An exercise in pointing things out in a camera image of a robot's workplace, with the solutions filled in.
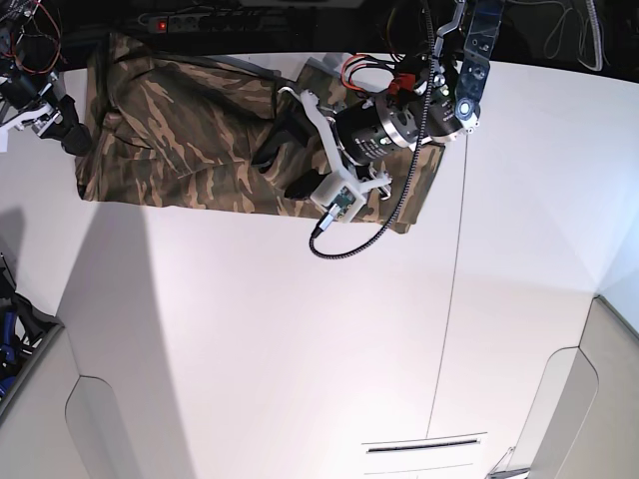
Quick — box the black braided camera cable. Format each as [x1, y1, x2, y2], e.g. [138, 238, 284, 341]
[308, 0, 435, 260]

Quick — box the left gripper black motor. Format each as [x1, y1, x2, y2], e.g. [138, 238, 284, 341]
[252, 87, 424, 199]

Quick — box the camouflage T-shirt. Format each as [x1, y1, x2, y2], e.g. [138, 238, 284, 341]
[74, 32, 446, 236]

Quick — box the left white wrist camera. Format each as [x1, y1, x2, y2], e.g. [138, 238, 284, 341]
[311, 172, 367, 223]

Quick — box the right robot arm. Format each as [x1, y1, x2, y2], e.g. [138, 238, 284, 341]
[1, 1, 92, 156]

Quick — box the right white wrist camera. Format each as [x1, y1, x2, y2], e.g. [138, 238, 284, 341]
[0, 129, 8, 153]

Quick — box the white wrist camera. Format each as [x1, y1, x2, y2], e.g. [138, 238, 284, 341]
[311, 172, 367, 223]
[0, 129, 8, 153]

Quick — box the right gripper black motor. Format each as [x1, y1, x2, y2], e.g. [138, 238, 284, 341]
[1, 72, 91, 155]

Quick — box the white power strip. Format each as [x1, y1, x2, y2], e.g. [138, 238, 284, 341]
[138, 12, 261, 34]

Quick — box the blue and black equipment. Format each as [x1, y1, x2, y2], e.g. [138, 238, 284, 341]
[1, 254, 62, 401]

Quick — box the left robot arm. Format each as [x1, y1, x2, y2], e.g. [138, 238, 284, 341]
[252, 1, 505, 208]

